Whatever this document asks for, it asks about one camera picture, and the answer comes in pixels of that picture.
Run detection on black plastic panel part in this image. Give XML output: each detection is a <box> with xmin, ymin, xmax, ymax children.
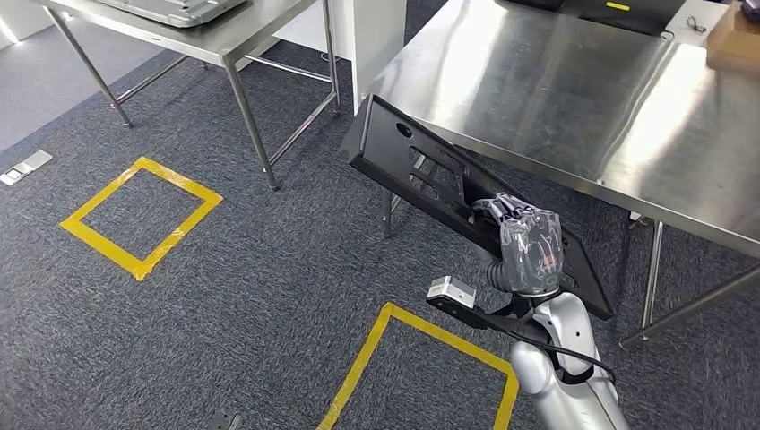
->
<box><xmin>341</xmin><ymin>93</ymin><xmax>615</xmax><ymax>322</ymax></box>

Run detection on stainless steel workbench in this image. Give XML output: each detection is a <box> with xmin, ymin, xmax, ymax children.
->
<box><xmin>362</xmin><ymin>0</ymin><xmax>760</xmax><ymax>351</ymax></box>

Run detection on white cabinet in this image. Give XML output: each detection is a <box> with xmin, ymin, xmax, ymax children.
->
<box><xmin>275</xmin><ymin>0</ymin><xmax>408</xmax><ymax>116</ymax></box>

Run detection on stainless steel table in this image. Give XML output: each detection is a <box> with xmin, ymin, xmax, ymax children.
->
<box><xmin>30</xmin><ymin>0</ymin><xmax>342</xmax><ymax>191</ymax></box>

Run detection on yellow floor tape square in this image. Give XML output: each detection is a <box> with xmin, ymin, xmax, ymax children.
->
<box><xmin>59</xmin><ymin>156</ymin><xmax>224</xmax><ymax>281</ymax></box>

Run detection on grey metal tray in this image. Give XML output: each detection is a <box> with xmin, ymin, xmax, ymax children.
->
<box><xmin>98</xmin><ymin>0</ymin><xmax>247</xmax><ymax>29</ymax></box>

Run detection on grey floor socket plate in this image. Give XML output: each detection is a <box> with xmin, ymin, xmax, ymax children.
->
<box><xmin>0</xmin><ymin>149</ymin><xmax>55</xmax><ymax>187</ymax></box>

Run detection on cardboard box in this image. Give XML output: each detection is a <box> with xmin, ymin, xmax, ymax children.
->
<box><xmin>706</xmin><ymin>3</ymin><xmax>760</xmax><ymax>75</ymax></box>

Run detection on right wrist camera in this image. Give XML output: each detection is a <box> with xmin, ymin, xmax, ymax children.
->
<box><xmin>426</xmin><ymin>275</ymin><xmax>536</xmax><ymax>333</ymax></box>

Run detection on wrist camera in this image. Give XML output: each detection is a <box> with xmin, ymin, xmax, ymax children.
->
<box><xmin>426</xmin><ymin>275</ymin><xmax>536</xmax><ymax>333</ymax></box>
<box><xmin>204</xmin><ymin>408</ymin><xmax>244</xmax><ymax>430</ymax></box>

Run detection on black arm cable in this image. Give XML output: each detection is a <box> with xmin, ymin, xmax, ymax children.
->
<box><xmin>492</xmin><ymin>322</ymin><xmax>617</xmax><ymax>385</ymax></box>

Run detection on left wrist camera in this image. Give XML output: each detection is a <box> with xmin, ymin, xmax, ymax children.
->
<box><xmin>204</xmin><ymin>408</ymin><xmax>244</xmax><ymax>430</ymax></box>

